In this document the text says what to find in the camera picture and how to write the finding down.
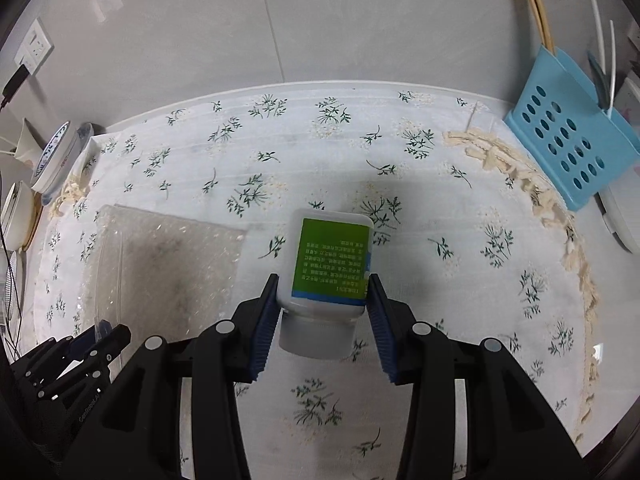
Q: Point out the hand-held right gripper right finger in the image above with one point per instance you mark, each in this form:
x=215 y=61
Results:
x=381 y=331

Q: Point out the blue patterned bowl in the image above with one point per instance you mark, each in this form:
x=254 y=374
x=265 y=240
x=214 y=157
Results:
x=55 y=157

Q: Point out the black charger plug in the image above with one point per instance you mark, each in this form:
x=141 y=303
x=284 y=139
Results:
x=15 y=84

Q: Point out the wooden chopstick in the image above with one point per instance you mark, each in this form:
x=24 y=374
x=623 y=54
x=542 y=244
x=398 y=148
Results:
x=530 y=5
x=539 y=0

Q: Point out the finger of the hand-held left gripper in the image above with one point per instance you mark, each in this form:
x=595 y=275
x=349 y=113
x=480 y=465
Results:
x=107 y=345
x=82 y=342

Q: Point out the white bottle with green label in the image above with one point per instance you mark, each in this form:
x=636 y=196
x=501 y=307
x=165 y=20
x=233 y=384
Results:
x=325 y=260

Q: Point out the white rice cooker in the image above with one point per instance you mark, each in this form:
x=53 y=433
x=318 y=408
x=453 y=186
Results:
x=622 y=220

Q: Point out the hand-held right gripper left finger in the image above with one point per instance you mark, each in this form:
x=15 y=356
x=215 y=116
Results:
x=262 y=331

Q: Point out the clear bubble wrap sheet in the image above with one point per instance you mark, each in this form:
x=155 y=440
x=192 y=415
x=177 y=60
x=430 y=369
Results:
x=175 y=260

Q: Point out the white floral tablecloth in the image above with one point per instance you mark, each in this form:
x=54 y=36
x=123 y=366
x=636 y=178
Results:
x=450 y=210

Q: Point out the white wall socket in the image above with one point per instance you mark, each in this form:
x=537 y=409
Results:
x=37 y=42

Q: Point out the white straw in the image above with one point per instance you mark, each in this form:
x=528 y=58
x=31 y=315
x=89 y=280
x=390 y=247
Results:
x=597 y=30
x=611 y=65

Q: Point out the blue perforated plastic basket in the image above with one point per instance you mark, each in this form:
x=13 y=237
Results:
x=565 y=150

